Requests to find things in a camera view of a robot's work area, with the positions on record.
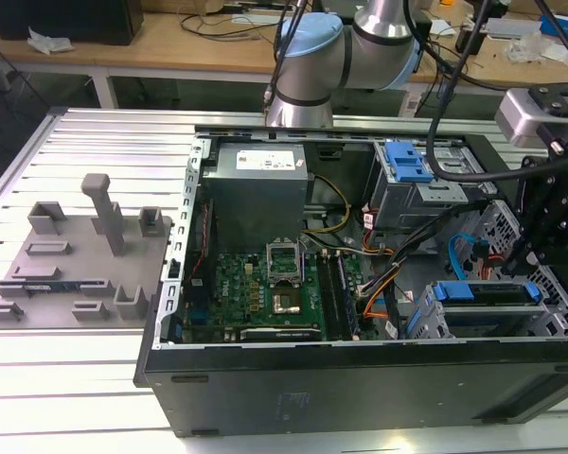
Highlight grey optical drive cage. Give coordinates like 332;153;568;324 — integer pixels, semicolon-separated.
364;140;498;234

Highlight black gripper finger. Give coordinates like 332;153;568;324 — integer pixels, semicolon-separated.
500;178;568;281
513;154;551;247

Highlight black graphics card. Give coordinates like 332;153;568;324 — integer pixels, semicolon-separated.
224;325;324;343

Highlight red orange power wire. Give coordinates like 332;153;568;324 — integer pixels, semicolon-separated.
485;253;506;281

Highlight grey parts rack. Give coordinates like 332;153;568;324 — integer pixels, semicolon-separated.
0;173;174;332

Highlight large black box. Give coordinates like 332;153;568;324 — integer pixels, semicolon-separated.
0;0;144;47

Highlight CPU socket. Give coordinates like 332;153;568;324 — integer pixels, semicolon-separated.
269;288;306;318

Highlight blue data wire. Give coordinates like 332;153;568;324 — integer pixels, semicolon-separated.
446;233;489;286

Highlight orange multicolour wire bundle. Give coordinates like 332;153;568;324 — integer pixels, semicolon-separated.
358;262;404;325

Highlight black open PC case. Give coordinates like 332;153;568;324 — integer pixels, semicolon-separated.
132;123;568;439

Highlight black RAM slot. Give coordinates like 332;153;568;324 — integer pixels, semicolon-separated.
333;252;362;335
317;250;347;341

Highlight black cables on desk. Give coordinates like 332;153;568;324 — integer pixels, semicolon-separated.
179;12;285;42

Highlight crumpled white plastic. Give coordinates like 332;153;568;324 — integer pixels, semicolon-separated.
27;26;75;54

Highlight grey power supply unit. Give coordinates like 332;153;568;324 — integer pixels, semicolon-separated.
201;141;311;256

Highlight yellow black wire bundle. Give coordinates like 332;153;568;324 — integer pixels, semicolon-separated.
301;173;352;236

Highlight green RAM stick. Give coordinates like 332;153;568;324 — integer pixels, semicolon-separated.
0;280;109;293

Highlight green motherboard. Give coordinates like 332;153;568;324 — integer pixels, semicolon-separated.
184;250;365;342

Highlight hard disk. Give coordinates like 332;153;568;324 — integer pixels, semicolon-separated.
430;280;544;317

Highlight small black box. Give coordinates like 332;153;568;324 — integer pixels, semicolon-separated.
454;26;487;55

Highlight wooden desk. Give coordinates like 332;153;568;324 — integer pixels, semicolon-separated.
0;0;568;110

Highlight white paper sheet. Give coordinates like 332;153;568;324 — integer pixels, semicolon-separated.
427;18;458;38

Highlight blue cardboard box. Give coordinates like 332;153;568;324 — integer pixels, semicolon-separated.
539;11;568;37

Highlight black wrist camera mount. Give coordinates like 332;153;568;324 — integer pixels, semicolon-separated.
527;83;568;158

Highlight black arm base cable bundle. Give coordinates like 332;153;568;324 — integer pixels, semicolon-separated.
263;0;313;103

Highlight metal socket cover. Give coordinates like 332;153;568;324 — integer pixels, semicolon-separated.
264;239;307;288

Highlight clear plastic bag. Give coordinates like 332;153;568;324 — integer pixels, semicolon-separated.
505;36;567;63

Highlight thin red wire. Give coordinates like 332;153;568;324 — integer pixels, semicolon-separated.
190;219;215;281

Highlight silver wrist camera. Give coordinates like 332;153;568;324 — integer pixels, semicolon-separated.
496;88;551;148

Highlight grey metal disk bay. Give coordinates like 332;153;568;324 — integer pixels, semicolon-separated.
404;198;568;340

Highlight blue drive cage latch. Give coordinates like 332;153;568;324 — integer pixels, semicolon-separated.
384;140;435;184

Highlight flat grey device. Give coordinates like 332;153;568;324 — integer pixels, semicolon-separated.
484;17;543;41

